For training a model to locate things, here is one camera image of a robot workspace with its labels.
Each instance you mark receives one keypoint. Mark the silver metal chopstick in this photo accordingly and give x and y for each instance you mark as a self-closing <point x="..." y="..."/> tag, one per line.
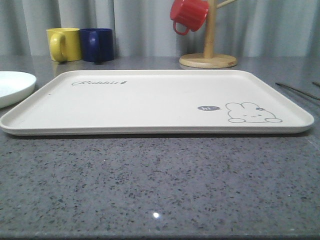
<point x="298" y="90"/>

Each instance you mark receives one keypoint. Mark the white round plate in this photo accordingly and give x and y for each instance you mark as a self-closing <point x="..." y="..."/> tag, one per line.
<point x="15" y="86"/>

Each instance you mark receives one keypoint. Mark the wooden mug tree stand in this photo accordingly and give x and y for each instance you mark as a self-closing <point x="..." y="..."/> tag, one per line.
<point x="208" y="59"/>

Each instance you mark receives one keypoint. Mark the beige rabbit print tray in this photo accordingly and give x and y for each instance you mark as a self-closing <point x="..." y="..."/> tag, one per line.
<point x="94" y="102"/>

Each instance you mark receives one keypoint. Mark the grey curtain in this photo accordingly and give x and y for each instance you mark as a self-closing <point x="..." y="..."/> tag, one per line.
<point x="244" y="28"/>

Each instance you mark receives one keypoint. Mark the dark blue mug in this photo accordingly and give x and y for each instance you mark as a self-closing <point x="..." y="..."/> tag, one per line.
<point x="97" y="44"/>

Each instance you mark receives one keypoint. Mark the red ribbed mug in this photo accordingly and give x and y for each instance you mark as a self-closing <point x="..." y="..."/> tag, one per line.
<point x="189" y="13"/>

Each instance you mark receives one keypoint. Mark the yellow mug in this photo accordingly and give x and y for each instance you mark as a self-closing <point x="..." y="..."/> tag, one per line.
<point x="64" y="44"/>

